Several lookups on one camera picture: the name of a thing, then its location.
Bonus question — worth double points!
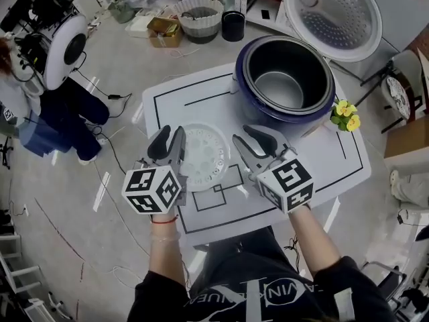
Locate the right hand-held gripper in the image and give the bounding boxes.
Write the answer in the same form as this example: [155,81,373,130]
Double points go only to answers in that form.
[232,124,315,215]

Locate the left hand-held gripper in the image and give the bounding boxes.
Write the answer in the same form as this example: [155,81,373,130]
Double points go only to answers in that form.
[121,125,189,217]

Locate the white perforated steamer tray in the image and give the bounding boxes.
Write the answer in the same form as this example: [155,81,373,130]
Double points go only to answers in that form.
[180,122,231,193]

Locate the dark metal pot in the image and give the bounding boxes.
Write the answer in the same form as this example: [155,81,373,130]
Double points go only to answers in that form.
[241,38,332,114]

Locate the person's right forearm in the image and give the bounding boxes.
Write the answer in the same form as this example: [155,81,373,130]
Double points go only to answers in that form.
[288,203,343,276]

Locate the person's left forearm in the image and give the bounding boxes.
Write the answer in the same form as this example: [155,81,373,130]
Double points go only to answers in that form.
[148,213,184,283]

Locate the white floor tape strip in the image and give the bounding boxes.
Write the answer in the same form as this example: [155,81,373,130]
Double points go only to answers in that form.
[93,172,111,213]

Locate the clear bangle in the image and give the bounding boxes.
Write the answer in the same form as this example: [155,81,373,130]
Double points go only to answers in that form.
[149,231,182,244]

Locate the yellow potted flower plant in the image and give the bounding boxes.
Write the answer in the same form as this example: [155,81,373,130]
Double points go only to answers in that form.
[330,99,362,133]

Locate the person's black trousers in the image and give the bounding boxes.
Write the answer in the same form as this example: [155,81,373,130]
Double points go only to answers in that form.
[189,226,302,281]

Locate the open cardboard box gold contents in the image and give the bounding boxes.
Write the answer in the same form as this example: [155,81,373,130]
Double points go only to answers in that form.
[146,17,184,49]

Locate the flat white box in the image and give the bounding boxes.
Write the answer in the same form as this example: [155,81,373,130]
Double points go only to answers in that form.
[125,15,154,39]

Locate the blue plastic stool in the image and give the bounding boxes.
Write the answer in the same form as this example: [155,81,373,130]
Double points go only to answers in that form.
[18,111,73,158]

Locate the black round bin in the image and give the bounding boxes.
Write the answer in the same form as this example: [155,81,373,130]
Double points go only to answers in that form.
[221,10,246,42]

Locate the white scalloped basket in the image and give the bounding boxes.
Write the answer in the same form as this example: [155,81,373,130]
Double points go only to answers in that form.
[173,0,225,45]

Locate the white oval device black disc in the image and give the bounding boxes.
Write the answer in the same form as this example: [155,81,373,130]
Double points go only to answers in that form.
[43,13,88,91]

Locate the patterned seat cushion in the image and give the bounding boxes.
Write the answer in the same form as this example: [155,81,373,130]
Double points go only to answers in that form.
[385,75,412,121]

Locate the large cardboard box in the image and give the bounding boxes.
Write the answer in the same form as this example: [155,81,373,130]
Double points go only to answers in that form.
[384,117,429,160]

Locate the person's black printed t-shirt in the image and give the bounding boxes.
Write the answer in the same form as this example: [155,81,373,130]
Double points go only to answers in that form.
[127,255,396,322]

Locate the blue rice cooker white lid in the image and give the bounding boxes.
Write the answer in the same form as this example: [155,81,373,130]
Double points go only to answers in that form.
[233,0,383,136]

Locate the grey chair black legs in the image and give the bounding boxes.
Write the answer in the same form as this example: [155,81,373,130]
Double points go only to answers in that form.
[360,50,429,134]

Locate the pale side table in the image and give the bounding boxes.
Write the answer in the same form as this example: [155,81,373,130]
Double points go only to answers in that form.
[416,45,429,113]

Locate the black office chair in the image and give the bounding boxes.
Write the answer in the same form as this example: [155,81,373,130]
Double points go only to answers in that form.
[361,262,409,304]

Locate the white metal rack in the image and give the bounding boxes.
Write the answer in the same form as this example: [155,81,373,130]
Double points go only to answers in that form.
[0,233,44,294]

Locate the white refrigerator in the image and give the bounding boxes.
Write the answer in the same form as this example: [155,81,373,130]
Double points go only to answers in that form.
[378,0,429,53]

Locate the red string bracelet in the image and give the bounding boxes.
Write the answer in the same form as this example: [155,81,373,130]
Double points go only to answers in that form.
[151,215,179,225]

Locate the black cable bundle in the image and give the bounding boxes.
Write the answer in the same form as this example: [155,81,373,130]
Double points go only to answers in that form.
[283,235,303,275]

